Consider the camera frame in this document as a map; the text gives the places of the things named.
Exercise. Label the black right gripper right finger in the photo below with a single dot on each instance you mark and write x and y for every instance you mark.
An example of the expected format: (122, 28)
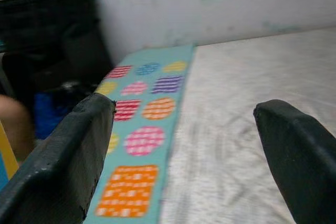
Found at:
(304, 171)

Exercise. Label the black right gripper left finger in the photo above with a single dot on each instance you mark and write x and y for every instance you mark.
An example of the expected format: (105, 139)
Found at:
(57, 171)

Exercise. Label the yellow wooden bar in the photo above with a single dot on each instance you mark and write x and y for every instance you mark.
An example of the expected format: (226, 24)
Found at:
(8, 153)

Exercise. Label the blue plastic object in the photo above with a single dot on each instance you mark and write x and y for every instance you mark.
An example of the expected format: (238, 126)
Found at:
(50, 116)

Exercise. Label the person's bare leg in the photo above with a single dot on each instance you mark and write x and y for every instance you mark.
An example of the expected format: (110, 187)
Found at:
(15, 127)

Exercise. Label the grey quilted mattress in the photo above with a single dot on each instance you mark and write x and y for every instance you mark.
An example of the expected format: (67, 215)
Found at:
(249, 90)

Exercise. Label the teal mat with coloured dots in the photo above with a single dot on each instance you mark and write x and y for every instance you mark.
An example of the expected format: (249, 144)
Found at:
(147, 119)

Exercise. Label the black bag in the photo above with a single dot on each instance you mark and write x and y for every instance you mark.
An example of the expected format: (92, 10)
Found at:
(52, 37)

